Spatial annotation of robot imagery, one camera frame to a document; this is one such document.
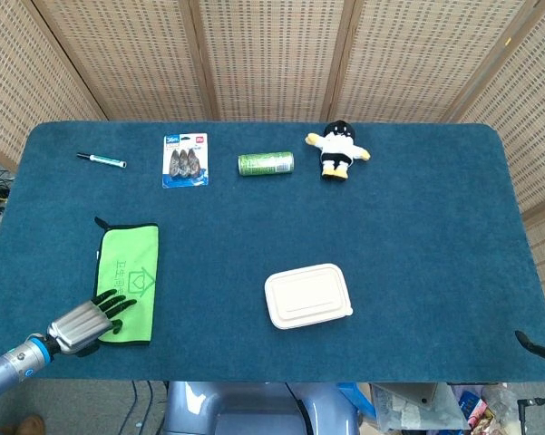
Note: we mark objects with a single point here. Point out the bamboo folding screen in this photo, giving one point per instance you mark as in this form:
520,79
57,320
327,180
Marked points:
272,54

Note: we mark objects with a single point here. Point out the blue blister pack of hooks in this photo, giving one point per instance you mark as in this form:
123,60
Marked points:
186,163

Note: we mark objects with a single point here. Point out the brown shoe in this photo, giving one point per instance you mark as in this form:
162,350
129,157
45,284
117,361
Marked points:
32,426

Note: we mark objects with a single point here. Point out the grey and green cloth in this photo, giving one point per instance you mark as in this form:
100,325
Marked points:
131,254

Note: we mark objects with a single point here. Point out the colourful snack packets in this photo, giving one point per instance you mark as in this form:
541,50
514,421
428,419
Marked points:
473,408

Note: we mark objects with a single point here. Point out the blue carpet table cover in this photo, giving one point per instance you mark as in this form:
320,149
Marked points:
390,226

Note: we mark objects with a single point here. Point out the clear plastic storage bin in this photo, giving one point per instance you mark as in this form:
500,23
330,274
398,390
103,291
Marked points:
412,408

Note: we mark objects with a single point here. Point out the penguin plush toy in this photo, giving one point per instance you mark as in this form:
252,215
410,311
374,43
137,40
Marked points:
337,147

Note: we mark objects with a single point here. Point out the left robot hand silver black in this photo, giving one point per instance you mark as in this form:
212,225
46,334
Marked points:
79,328

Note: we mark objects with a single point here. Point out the green drink can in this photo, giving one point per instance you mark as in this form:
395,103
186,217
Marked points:
266,163

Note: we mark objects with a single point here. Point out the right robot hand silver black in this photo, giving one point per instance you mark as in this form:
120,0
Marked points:
537,348

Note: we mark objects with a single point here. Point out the white lidded food container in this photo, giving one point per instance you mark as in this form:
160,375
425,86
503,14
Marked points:
308,296

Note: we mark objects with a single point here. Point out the blue grey robot torso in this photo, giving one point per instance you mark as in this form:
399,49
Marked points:
254,410

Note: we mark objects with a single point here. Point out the marker pen green white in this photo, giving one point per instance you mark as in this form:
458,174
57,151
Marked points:
100,160

